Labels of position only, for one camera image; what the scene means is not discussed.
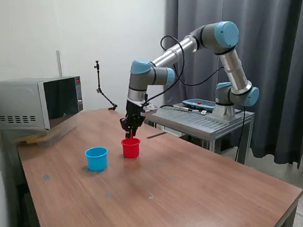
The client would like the dark tape strip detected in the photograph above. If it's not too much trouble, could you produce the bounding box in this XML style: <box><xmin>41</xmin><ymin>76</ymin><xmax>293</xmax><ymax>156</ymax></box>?
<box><xmin>146</xmin><ymin>133</ymin><xmax>166</xmax><ymax>140</ymax></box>

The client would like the wooden block stack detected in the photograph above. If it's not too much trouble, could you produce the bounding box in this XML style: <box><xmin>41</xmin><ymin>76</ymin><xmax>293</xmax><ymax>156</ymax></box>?
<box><xmin>11</xmin><ymin>134</ymin><xmax>46</xmax><ymax>147</ymax></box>

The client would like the blue plastic cup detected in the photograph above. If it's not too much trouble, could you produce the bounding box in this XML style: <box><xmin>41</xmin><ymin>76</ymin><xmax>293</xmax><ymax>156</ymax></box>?
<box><xmin>84</xmin><ymin>146</ymin><xmax>109</xmax><ymax>173</ymax></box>

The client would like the grey curtain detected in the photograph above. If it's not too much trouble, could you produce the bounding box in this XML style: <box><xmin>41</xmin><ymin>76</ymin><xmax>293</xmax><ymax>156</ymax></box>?
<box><xmin>158</xmin><ymin>0</ymin><xmax>303</xmax><ymax>177</ymax></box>

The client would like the blue teach pendant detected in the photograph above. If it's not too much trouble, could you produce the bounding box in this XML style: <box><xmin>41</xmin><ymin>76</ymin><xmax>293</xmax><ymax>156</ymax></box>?
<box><xmin>182</xmin><ymin>98</ymin><xmax>215</xmax><ymax>112</ymax></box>

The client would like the silver microwave oven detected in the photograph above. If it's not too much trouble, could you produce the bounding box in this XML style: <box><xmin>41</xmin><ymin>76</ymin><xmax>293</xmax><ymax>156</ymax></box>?
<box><xmin>0</xmin><ymin>75</ymin><xmax>85</xmax><ymax>133</ymax></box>

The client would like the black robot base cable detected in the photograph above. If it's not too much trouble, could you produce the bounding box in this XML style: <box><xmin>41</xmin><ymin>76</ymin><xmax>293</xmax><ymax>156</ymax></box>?
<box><xmin>232</xmin><ymin>105</ymin><xmax>250</xmax><ymax>163</ymax></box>

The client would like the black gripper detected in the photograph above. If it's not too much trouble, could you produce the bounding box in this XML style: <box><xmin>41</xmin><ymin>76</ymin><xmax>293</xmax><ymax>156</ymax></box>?
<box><xmin>118</xmin><ymin>100</ymin><xmax>147</xmax><ymax>140</ymax></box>

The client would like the red plastic cup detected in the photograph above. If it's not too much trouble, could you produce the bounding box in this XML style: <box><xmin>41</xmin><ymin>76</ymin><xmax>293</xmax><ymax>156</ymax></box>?
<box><xmin>120</xmin><ymin>137</ymin><xmax>142</xmax><ymax>160</ymax></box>

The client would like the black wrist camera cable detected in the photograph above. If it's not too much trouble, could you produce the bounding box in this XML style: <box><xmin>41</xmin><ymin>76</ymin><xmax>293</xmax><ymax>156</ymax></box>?
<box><xmin>140</xmin><ymin>33</ymin><xmax>226</xmax><ymax>106</ymax></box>

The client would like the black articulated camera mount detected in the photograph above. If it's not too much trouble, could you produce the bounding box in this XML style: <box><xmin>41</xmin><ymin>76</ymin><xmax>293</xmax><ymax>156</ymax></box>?
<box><xmin>93</xmin><ymin>59</ymin><xmax>118</xmax><ymax>112</ymax></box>

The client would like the white wall pipe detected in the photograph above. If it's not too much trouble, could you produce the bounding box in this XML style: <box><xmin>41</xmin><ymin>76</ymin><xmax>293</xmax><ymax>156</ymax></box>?
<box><xmin>56</xmin><ymin>50</ymin><xmax>63</xmax><ymax>78</ymax></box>

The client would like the grey metal robot stand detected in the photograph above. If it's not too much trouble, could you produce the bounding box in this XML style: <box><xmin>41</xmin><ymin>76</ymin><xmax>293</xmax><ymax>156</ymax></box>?
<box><xmin>143</xmin><ymin>102</ymin><xmax>258</xmax><ymax>170</ymax></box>

